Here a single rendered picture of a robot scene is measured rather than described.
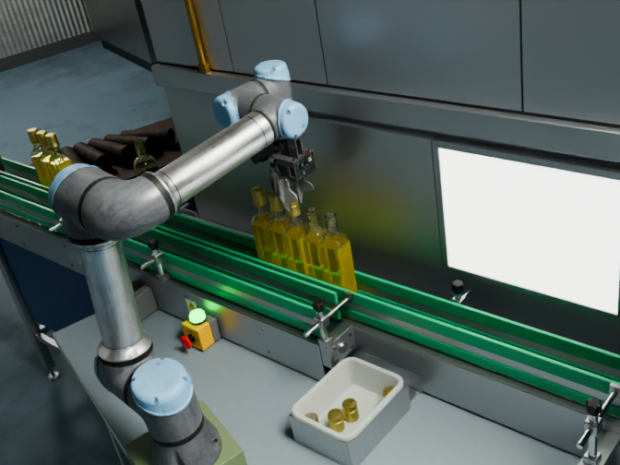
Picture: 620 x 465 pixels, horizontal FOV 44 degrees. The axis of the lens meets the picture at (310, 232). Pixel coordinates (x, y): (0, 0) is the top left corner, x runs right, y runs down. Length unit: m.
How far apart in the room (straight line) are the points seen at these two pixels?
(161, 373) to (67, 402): 1.80
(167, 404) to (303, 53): 0.86
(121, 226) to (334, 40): 0.69
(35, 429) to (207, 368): 1.39
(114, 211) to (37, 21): 7.15
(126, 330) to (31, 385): 1.96
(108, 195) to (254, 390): 0.75
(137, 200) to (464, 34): 0.71
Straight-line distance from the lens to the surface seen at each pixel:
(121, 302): 1.61
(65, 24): 8.59
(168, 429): 1.64
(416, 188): 1.79
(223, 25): 2.05
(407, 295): 1.85
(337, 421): 1.77
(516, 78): 1.58
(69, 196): 1.49
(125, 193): 1.42
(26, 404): 3.50
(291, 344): 1.94
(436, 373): 1.81
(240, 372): 2.04
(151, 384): 1.61
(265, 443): 1.84
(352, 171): 1.89
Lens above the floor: 2.03
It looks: 30 degrees down
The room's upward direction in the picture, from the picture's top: 11 degrees counter-clockwise
